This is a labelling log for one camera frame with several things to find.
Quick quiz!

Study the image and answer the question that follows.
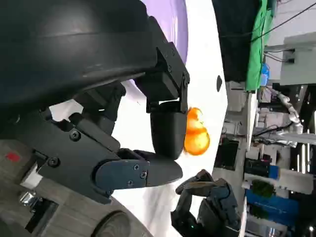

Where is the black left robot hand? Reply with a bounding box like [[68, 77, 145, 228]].
[[0, 0, 191, 206]]

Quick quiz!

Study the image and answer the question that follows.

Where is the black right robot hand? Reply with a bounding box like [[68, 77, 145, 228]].
[[170, 169, 242, 237]]

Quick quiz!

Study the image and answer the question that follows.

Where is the orange and white bread roll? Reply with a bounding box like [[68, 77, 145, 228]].
[[184, 107, 211, 156]]

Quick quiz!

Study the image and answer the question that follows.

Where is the black box under desk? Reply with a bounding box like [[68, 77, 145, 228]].
[[214, 139, 239, 171]]

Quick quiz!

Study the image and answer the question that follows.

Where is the blue storage box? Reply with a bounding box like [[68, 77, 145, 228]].
[[246, 189, 300, 221]]

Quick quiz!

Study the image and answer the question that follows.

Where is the lilac plate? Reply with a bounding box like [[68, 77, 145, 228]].
[[120, 0, 190, 100]]

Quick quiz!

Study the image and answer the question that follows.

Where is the blue plastic bag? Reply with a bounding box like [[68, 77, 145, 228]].
[[261, 63, 272, 87]]

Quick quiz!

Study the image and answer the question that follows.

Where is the green cloth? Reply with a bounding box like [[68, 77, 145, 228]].
[[245, 0, 277, 94]]

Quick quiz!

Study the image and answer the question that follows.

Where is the black curtain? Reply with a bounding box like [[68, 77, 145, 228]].
[[211, 0, 268, 82]]

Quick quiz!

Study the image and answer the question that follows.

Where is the grey machine cabinet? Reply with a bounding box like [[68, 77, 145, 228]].
[[263, 34, 316, 87]]

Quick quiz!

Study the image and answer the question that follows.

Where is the thin black hanging cable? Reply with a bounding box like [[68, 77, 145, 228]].
[[219, 0, 316, 44]]

